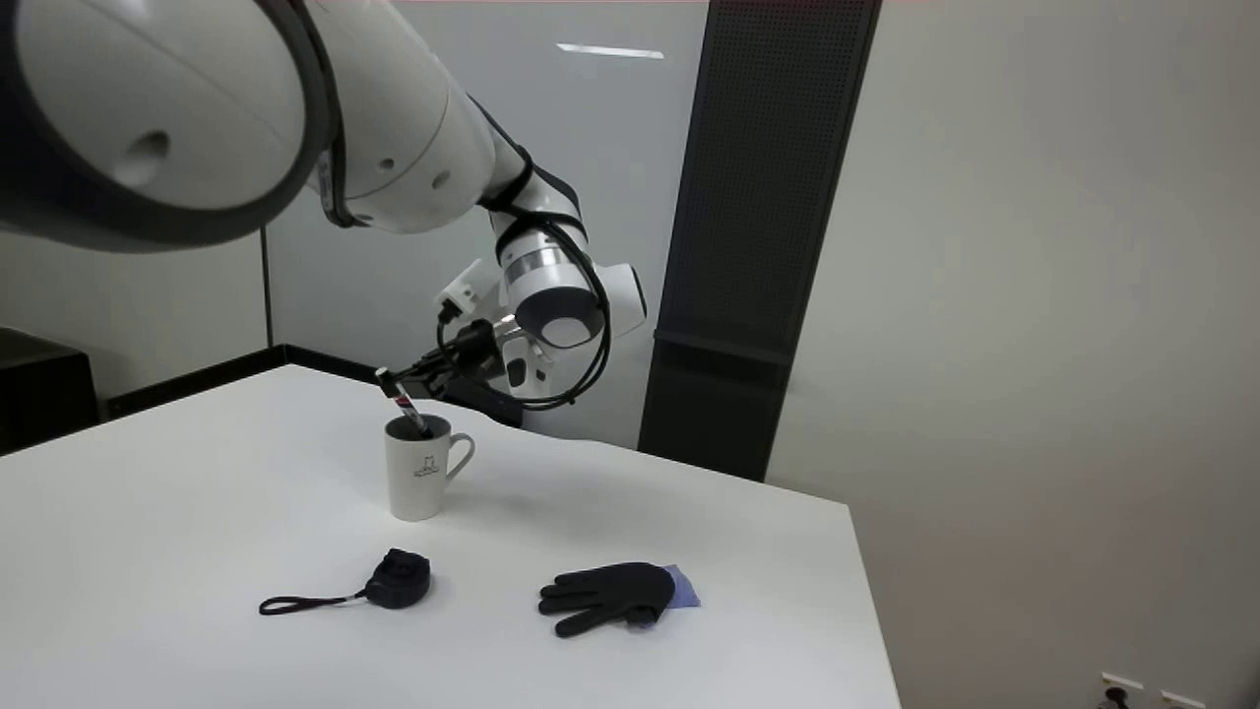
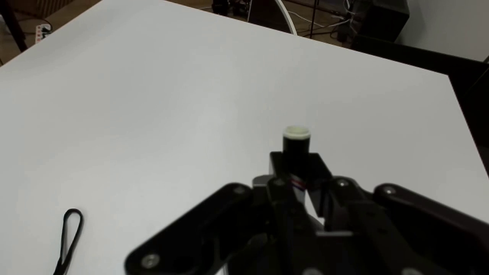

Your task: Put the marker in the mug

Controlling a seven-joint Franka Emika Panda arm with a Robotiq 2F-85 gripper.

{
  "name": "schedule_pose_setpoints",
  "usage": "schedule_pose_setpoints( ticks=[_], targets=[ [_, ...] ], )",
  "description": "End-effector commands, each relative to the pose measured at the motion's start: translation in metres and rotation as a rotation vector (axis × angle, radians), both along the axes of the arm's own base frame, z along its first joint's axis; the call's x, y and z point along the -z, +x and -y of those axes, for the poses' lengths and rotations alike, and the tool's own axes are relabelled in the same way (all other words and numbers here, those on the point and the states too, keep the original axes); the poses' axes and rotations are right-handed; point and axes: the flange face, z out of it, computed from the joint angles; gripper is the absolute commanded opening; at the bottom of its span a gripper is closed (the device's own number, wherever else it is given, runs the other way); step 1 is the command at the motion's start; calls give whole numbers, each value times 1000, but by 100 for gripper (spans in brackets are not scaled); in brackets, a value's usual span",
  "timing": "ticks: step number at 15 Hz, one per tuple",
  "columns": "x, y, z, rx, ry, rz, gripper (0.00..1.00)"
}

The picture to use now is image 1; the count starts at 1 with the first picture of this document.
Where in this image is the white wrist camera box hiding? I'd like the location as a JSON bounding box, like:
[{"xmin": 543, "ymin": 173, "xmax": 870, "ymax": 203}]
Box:
[{"xmin": 435, "ymin": 252, "xmax": 504, "ymax": 325}]

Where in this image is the dark wall pillar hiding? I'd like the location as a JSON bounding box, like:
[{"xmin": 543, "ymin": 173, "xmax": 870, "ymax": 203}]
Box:
[{"xmin": 637, "ymin": 0, "xmax": 885, "ymax": 486}]

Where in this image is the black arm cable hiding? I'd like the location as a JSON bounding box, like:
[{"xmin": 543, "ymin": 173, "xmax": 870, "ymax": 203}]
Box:
[{"xmin": 476, "ymin": 96, "xmax": 618, "ymax": 413}]

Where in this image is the blue tape piece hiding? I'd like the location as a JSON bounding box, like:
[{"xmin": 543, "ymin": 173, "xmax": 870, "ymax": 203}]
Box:
[{"xmin": 658, "ymin": 564, "xmax": 706, "ymax": 610}]

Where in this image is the black whiteboard marker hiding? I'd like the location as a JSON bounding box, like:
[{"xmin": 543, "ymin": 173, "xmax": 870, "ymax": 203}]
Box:
[{"xmin": 370, "ymin": 366, "xmax": 427, "ymax": 436}]

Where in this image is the dark low cabinet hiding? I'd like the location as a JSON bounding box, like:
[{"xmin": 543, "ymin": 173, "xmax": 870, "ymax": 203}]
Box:
[{"xmin": 0, "ymin": 325, "xmax": 107, "ymax": 461}]

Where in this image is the white ceramic mug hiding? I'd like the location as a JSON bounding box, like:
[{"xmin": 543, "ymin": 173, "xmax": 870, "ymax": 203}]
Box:
[{"xmin": 381, "ymin": 411, "xmax": 481, "ymax": 524}]

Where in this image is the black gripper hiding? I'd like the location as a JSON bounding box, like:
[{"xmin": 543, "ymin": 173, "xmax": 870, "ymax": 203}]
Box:
[{"xmin": 391, "ymin": 310, "xmax": 543, "ymax": 428}]

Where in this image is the black glove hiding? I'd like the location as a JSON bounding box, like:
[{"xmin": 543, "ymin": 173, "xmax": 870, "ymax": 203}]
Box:
[{"xmin": 536, "ymin": 560, "xmax": 681, "ymax": 643}]

